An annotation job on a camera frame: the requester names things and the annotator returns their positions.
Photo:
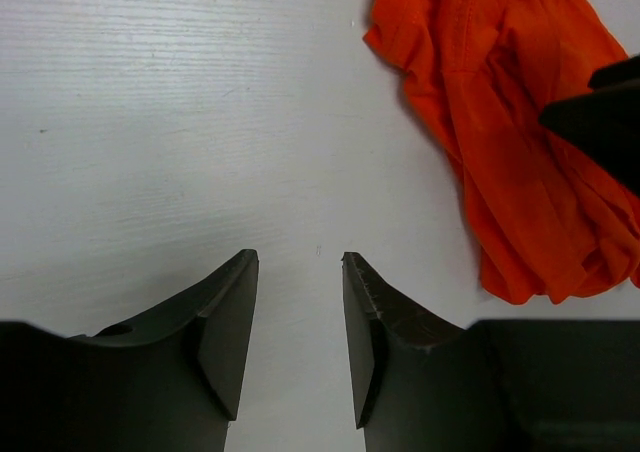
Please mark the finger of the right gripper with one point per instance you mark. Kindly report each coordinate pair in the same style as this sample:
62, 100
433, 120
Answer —
604, 123

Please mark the orange t-shirt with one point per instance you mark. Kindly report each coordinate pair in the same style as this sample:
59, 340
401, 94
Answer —
549, 220

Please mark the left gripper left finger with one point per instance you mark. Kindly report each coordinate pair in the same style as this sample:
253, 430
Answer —
167, 379

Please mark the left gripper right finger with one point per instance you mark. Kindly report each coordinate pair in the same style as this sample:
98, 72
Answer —
420, 383

